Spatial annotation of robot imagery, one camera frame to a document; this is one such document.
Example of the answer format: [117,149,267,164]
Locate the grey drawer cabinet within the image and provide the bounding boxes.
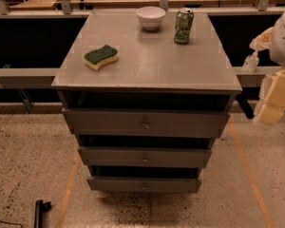
[52,10,241,179]

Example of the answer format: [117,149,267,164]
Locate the white ceramic bowl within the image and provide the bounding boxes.
[136,6,165,30]

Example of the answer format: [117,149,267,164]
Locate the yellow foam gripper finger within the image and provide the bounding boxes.
[254,68,285,125]

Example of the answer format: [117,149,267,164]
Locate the black floor post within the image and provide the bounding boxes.
[34,199,51,228]

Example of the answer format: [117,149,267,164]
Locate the grey drawer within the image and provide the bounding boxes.
[63,108,229,138]
[79,146,211,168]
[87,176,201,193]

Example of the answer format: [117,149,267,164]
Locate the middle grey drawer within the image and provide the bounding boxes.
[79,146,211,168]

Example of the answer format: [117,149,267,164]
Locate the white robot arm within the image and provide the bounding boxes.
[250,11,285,125]

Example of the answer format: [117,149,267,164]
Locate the green soda can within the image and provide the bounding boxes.
[174,8,194,44]

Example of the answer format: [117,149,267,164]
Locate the clear plastic bottle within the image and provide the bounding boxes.
[242,51,259,73]

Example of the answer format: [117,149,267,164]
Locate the grey metal railing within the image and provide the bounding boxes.
[0,4,285,88]

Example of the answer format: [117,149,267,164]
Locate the green and yellow sponge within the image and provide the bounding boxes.
[84,45,119,70]

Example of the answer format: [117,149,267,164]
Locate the bottom grey drawer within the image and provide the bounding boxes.
[87,176,201,193]

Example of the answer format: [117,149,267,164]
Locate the black floor cable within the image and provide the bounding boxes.
[0,212,25,228]

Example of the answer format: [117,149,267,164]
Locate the top grey drawer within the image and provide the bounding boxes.
[63,108,229,138]

